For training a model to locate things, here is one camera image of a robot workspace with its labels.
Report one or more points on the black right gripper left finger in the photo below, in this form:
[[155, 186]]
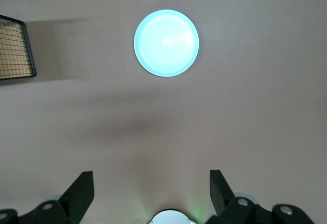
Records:
[[71, 201]]

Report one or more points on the light blue round plate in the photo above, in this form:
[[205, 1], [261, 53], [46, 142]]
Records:
[[166, 43]]

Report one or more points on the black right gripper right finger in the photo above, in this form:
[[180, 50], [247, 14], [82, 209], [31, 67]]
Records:
[[230, 203]]

